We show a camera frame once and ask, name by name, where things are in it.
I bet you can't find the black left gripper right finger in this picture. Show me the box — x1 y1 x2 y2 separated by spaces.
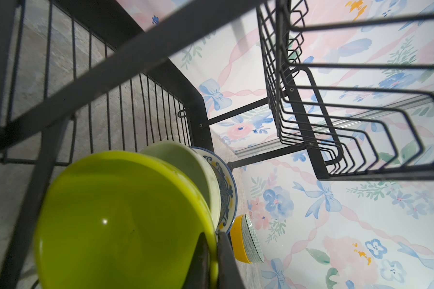
217 232 245 289

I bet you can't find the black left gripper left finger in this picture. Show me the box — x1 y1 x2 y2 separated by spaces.
182 233 210 289

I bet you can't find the blue yellow patterned bowl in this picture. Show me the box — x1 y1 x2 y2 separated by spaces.
192 146 238 234

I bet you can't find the teal striped bowl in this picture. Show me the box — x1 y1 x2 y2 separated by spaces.
241 214 264 263

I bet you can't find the white bowl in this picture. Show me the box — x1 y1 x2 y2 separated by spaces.
141 141 221 227

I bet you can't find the black wire dish rack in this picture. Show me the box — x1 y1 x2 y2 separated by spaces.
0 1 434 289

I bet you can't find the lime green bowl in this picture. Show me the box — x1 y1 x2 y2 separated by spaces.
34 151 218 289

